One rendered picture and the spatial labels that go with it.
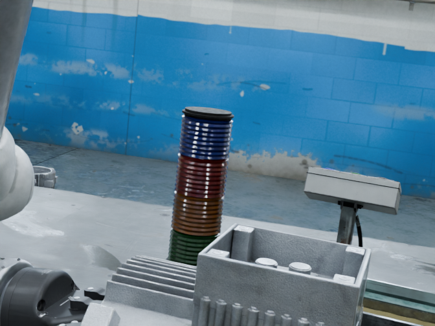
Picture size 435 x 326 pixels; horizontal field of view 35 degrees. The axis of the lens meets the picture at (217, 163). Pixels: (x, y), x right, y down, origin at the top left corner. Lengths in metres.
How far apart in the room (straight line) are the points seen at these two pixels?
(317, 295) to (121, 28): 6.35
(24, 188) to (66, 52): 5.71
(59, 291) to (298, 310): 0.23
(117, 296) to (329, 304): 0.17
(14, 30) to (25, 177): 0.33
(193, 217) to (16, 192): 0.58
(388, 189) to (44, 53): 6.02
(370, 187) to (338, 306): 0.79
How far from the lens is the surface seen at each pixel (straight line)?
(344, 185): 1.28
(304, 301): 0.51
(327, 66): 6.45
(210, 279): 0.52
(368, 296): 1.15
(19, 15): 1.08
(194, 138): 0.77
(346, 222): 1.31
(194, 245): 0.80
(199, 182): 0.78
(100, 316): 0.55
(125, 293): 0.56
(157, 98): 6.71
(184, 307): 0.55
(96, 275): 1.42
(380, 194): 1.27
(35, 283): 0.62
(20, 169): 1.31
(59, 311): 0.62
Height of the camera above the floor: 1.31
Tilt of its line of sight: 11 degrees down
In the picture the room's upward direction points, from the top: 6 degrees clockwise
